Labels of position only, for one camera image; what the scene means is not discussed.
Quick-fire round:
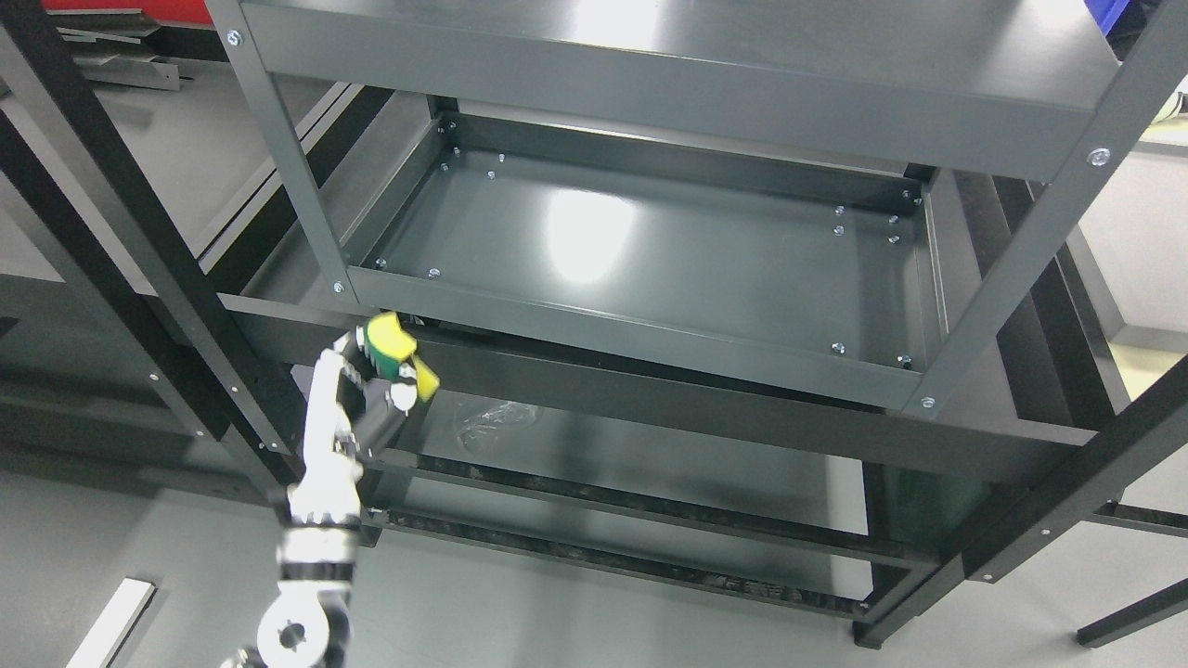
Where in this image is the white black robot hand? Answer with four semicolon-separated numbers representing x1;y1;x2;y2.
286;324;432;521

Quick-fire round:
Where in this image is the green yellow sponge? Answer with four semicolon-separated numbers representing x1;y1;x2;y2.
362;311;441;412

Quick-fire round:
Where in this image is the dark grey metal shelf rack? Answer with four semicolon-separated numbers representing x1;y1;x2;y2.
208;1;1184;649

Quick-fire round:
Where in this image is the clear plastic bag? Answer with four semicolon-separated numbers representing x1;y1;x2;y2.
451;397;541;454

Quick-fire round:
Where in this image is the black metal rack frame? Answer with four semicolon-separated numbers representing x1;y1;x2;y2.
4;1;366;525

